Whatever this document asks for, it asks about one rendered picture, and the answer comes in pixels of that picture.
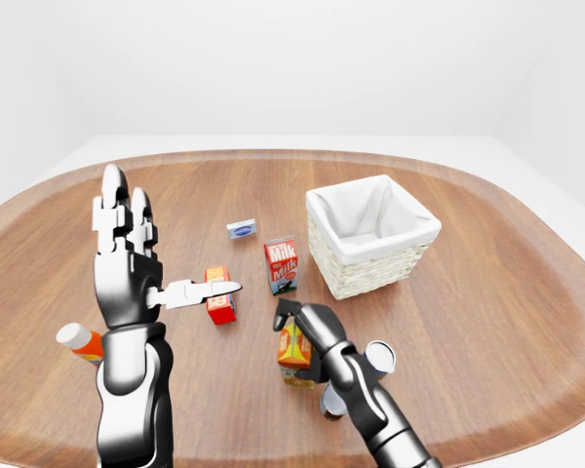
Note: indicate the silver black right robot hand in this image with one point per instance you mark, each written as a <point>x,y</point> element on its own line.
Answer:
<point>317,326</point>

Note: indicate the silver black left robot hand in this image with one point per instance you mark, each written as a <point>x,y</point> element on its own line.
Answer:
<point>124,287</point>

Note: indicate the orange juice carton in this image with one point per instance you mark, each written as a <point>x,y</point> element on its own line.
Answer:
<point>295,358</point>

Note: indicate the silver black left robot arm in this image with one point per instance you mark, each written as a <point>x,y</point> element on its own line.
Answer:
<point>131,395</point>

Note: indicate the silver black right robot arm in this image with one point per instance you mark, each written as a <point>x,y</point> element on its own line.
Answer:
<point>375,409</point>

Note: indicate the white wicker basket with liner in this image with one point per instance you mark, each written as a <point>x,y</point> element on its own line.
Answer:
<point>373,236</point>

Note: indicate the red milk carton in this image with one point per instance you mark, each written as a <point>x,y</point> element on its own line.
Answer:
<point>283,267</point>

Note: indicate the orange bottle with white cap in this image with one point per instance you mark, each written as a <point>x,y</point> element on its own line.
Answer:
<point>83,342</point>

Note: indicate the silver tin with blue label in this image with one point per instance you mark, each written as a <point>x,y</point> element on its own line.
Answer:
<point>382,360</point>

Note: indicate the tin with red green label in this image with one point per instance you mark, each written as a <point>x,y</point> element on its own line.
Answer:
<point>332,404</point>

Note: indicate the red and yellow food box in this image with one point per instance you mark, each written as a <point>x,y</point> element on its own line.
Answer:
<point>220,300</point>

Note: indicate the small blue and white box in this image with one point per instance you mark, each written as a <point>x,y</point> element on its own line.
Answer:
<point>243,229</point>

